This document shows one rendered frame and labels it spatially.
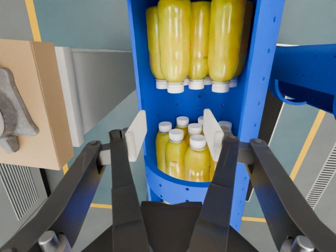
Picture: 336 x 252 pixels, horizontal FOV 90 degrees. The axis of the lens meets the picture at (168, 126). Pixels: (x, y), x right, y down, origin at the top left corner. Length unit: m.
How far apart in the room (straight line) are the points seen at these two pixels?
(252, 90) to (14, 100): 0.54
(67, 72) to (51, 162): 0.28
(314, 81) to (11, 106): 0.93
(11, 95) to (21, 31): 1.41
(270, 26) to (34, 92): 0.53
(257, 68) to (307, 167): 2.05
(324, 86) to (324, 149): 1.55
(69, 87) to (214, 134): 0.51
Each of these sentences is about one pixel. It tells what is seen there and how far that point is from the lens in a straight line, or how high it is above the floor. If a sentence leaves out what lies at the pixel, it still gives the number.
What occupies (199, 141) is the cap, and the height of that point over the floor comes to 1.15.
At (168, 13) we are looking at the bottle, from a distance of 0.37.
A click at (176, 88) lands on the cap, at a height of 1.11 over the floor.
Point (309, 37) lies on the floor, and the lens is 1.81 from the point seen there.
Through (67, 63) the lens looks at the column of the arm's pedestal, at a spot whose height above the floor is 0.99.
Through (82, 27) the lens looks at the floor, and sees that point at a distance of 1.68.
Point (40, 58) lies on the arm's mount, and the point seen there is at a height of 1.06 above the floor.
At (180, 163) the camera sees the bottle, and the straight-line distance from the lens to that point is 0.46.
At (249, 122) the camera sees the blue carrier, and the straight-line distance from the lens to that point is 0.33.
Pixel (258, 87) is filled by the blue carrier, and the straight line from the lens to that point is 0.32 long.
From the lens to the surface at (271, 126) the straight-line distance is 1.68.
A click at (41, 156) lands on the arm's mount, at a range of 0.65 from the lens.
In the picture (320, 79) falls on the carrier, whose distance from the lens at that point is 0.79.
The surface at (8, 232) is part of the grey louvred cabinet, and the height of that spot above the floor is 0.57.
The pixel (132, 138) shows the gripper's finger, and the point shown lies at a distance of 0.16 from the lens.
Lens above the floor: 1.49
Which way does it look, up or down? 66 degrees down
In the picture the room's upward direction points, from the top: 174 degrees counter-clockwise
